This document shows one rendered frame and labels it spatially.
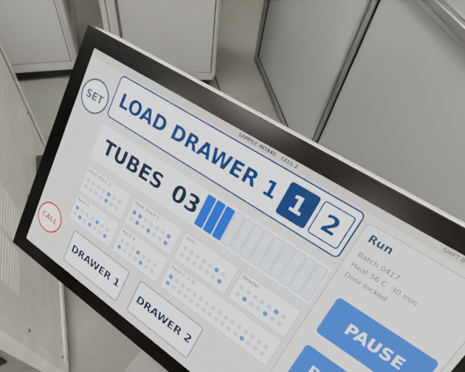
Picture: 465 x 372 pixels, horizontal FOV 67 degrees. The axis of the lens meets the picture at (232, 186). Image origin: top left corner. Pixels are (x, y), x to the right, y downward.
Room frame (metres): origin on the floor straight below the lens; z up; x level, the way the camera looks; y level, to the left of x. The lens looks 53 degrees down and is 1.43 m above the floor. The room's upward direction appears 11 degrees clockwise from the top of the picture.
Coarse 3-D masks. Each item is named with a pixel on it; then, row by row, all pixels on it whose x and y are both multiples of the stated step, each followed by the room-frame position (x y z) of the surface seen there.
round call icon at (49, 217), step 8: (48, 200) 0.23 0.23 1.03; (40, 208) 0.22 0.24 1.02; (48, 208) 0.22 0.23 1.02; (56, 208) 0.22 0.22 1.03; (40, 216) 0.21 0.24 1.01; (48, 216) 0.21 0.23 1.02; (56, 216) 0.21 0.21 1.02; (64, 216) 0.21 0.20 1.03; (40, 224) 0.21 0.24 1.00; (48, 224) 0.20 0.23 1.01; (56, 224) 0.20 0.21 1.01; (48, 232) 0.20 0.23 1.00; (56, 232) 0.20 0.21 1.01
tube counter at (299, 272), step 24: (192, 192) 0.22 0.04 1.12; (192, 216) 0.20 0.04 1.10; (216, 216) 0.20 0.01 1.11; (240, 216) 0.20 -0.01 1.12; (216, 240) 0.18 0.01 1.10; (240, 240) 0.18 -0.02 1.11; (264, 240) 0.18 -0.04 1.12; (264, 264) 0.16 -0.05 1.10; (288, 264) 0.16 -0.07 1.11; (312, 264) 0.16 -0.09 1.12; (288, 288) 0.14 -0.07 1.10; (312, 288) 0.14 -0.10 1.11
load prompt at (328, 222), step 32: (128, 96) 0.30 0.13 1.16; (160, 96) 0.30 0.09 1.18; (128, 128) 0.28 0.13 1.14; (160, 128) 0.27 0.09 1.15; (192, 128) 0.27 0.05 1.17; (192, 160) 0.24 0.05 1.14; (224, 160) 0.24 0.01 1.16; (256, 160) 0.24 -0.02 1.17; (256, 192) 0.21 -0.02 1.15; (288, 192) 0.21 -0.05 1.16; (320, 192) 0.21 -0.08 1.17; (288, 224) 0.19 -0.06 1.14; (320, 224) 0.19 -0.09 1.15; (352, 224) 0.19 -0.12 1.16
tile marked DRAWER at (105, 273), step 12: (72, 240) 0.19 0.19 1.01; (84, 240) 0.19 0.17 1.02; (72, 252) 0.18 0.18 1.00; (84, 252) 0.18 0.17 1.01; (96, 252) 0.18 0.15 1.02; (72, 264) 0.17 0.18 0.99; (84, 264) 0.16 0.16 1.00; (96, 264) 0.16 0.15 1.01; (108, 264) 0.16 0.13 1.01; (120, 264) 0.16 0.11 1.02; (84, 276) 0.15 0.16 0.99; (96, 276) 0.15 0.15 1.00; (108, 276) 0.15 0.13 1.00; (120, 276) 0.15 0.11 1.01; (108, 288) 0.14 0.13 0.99; (120, 288) 0.14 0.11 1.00
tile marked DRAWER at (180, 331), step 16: (144, 288) 0.14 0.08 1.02; (128, 304) 0.13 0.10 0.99; (144, 304) 0.13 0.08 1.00; (160, 304) 0.13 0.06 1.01; (144, 320) 0.11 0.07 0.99; (160, 320) 0.11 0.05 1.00; (176, 320) 0.11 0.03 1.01; (192, 320) 0.12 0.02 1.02; (160, 336) 0.10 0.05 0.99; (176, 336) 0.10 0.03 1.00; (192, 336) 0.10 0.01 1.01
